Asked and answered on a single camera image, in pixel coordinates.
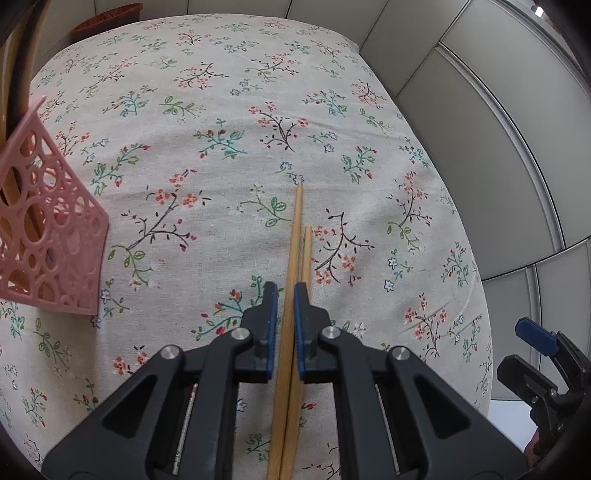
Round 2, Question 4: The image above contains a red-brown plastic basket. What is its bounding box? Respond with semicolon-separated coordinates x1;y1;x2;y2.
71;3;145;36

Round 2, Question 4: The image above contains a floral tablecloth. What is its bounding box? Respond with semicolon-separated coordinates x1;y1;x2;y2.
0;16;493;480

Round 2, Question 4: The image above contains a black chopstick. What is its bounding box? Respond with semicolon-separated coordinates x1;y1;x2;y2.
13;0;46;118

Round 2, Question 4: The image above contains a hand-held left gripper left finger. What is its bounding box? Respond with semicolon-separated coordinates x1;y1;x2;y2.
41;281;279;480

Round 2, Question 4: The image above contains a pink perforated utensil holder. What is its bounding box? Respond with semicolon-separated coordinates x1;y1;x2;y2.
0;95;110;315

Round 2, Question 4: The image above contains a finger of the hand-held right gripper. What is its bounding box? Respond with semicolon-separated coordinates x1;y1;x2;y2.
515;316;583;370
497;353;557;407

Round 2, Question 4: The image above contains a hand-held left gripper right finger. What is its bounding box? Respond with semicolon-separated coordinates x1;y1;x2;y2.
294;281;528;480

